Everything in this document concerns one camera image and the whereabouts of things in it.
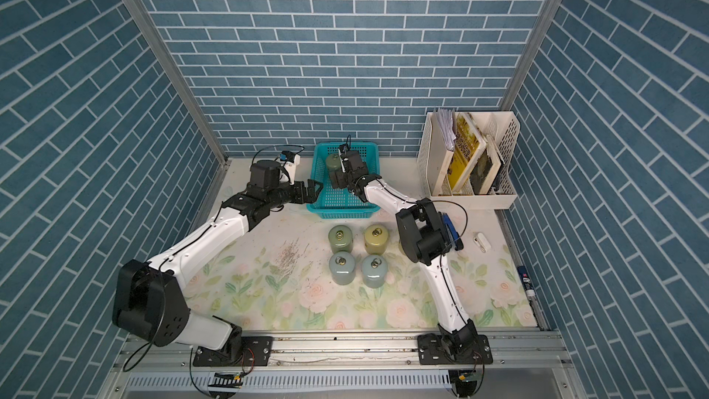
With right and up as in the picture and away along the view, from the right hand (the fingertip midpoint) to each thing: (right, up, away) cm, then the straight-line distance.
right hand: (345, 170), depth 103 cm
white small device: (+48, -25, -10) cm, 55 cm away
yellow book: (+44, +8, -9) cm, 45 cm away
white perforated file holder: (+62, +16, +3) cm, 64 cm away
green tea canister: (-5, +4, +5) cm, 8 cm away
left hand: (-7, -5, -19) cm, 21 cm away
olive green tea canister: (+11, -22, -16) cm, 30 cm away
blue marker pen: (+61, -37, -14) cm, 72 cm away
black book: (+51, +1, -6) cm, 51 cm away
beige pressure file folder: (+31, +3, -19) cm, 36 cm away
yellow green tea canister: (0, -22, -16) cm, 28 cm away
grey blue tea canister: (+1, -29, -22) cm, 37 cm away
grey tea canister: (+11, -30, -22) cm, 39 cm away
